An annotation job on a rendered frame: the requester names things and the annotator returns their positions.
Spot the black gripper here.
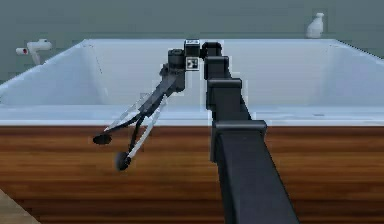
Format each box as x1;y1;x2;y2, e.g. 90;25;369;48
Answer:
92;48;187;172

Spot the white bathtub with wooden panel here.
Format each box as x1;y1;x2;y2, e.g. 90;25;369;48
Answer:
0;38;384;224

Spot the white bathtub faucet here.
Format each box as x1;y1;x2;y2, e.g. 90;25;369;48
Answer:
15;38;54;66

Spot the white bottle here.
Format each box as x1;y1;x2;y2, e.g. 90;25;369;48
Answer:
305;12;326;40

